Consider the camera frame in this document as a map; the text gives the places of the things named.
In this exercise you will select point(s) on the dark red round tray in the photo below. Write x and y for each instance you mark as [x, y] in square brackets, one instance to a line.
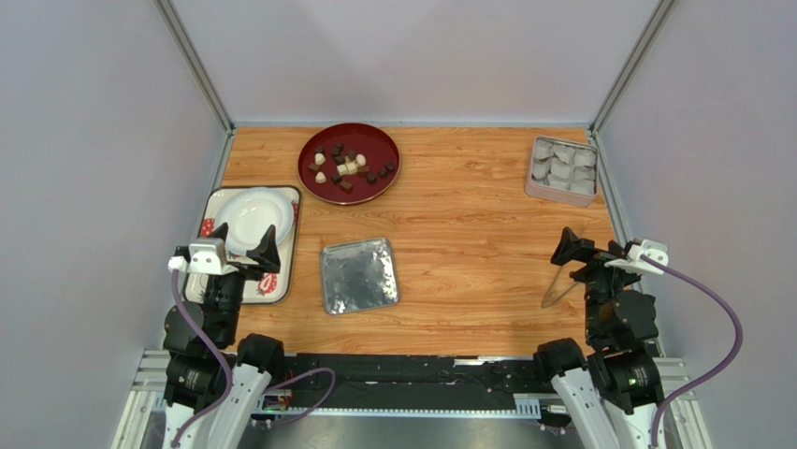
[357, 138]

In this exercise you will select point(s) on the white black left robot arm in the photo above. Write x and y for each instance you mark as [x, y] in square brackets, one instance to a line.
[210, 394]

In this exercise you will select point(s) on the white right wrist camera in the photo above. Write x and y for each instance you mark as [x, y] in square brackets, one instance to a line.
[642, 256]

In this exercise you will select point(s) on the metal serving tongs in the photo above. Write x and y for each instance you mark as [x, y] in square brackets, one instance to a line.
[561, 284]

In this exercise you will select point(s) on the pink square chocolate tin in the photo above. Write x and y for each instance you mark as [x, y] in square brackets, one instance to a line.
[563, 171]

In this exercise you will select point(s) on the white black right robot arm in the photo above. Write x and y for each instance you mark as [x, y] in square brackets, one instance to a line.
[611, 395]

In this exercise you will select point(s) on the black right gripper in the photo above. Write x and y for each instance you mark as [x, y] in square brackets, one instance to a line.
[589, 268]

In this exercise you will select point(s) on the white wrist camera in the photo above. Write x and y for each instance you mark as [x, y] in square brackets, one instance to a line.
[202, 256]
[642, 256]

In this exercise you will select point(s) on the white scalloped plate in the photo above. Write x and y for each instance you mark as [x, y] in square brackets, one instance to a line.
[249, 214]

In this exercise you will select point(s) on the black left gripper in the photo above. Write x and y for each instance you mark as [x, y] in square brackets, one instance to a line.
[265, 253]

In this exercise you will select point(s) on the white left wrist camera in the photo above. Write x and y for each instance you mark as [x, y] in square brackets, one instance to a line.
[202, 256]

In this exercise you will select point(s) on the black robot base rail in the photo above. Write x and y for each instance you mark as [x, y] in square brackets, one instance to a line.
[414, 386]

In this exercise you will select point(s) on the silver square tin lid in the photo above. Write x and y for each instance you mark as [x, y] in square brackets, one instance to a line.
[358, 276]

